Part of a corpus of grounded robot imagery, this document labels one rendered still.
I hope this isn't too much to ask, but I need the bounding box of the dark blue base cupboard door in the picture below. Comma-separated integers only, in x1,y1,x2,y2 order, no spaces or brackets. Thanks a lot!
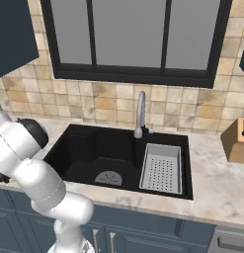
8,215,106,253
105,226,213,253

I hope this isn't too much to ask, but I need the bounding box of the silver sink tap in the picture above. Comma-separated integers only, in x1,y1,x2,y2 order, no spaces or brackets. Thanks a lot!
132,90,150,139

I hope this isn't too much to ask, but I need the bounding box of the black kitchen sink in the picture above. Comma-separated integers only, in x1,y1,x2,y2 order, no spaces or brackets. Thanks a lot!
42,123,195,201

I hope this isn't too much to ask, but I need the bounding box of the grey perforated sink basket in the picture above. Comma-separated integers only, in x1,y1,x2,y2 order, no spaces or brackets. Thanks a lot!
138,142,184,196

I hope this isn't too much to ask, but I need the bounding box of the black framed window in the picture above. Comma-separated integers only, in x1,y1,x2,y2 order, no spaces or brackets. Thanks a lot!
40,0,234,89

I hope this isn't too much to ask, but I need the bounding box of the dark blue false drawer front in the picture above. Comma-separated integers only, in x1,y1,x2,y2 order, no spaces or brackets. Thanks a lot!
92,205,216,237

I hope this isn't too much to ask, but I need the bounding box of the wooden knife block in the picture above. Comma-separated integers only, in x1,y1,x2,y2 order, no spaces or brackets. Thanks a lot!
219,118,244,165

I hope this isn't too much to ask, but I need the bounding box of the grey dishwasher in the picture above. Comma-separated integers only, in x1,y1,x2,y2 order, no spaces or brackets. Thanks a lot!
206,225,244,253

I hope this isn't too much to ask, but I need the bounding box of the silver cupboard handle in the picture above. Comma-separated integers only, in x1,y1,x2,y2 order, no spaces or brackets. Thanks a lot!
92,228,100,253
109,231,117,253

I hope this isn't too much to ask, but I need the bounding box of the dark dishwasher handle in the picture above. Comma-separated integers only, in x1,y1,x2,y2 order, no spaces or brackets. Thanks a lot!
216,236,244,253

